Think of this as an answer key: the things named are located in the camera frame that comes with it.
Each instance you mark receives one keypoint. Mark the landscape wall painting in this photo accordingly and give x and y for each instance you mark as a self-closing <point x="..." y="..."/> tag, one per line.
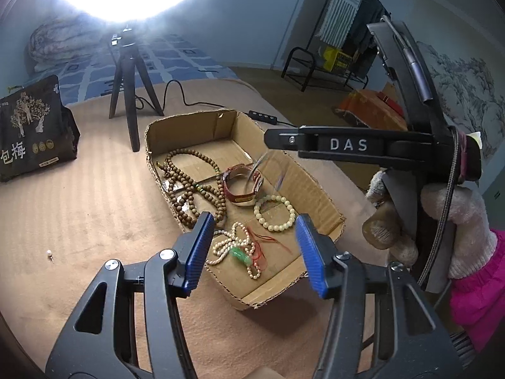
<point x="473" y="83"/>

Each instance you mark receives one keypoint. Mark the person's right forearm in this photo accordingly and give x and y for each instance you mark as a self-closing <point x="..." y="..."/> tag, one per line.
<point x="485" y="296"/>

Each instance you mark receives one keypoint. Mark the dark hanging clothes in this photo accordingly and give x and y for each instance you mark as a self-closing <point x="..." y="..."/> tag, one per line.
<point x="363" y="27"/>

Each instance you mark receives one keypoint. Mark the blue patterned bed sheet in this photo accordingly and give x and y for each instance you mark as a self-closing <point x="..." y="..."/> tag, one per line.
<point x="177" y="55"/>

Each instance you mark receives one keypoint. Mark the black tripod stand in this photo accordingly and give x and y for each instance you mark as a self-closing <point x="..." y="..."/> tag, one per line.
<point x="132" y="106"/>

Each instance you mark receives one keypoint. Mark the yellow box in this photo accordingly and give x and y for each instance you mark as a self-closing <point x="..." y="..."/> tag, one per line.
<point x="335" y="57"/>

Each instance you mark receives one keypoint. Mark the tiny white bead earring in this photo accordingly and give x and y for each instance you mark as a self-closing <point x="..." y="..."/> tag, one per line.
<point x="48" y="253"/>

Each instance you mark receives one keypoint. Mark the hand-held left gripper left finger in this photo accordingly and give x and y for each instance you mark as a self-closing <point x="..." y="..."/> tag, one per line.
<point x="199" y="252"/>

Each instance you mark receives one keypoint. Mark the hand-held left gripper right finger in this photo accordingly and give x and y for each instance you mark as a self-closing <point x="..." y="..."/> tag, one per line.
<point x="309" y="252"/>

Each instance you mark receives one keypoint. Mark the black clothes rack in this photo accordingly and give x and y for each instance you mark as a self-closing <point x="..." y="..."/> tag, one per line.
<point x="300" y="48"/>

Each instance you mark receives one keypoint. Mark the cardboard box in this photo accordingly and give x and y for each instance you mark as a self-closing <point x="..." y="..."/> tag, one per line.
<point x="268" y="296"/>

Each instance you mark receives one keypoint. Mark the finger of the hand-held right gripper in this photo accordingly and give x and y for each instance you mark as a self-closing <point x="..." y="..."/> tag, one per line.
<point x="284" y="138"/>

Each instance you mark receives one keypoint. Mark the folded floral quilt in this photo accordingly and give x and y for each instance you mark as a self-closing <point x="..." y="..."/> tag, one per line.
<point x="51" y="43"/>

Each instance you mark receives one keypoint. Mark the black printed snack bag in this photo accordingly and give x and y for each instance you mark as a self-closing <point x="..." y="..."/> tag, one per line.
<point x="31" y="146"/>

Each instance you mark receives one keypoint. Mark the person's right hand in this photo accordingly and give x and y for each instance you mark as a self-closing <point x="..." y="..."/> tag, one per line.
<point x="473" y="225"/>

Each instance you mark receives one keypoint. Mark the person's left hand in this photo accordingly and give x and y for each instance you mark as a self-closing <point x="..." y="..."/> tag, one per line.
<point x="268" y="374"/>

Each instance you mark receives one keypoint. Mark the striped hanging towel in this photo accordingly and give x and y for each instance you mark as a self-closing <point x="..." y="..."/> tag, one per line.
<point x="343" y="12"/>

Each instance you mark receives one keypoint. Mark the orange cloth-covered box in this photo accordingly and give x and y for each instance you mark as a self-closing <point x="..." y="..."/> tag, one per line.
<point x="367" y="110"/>

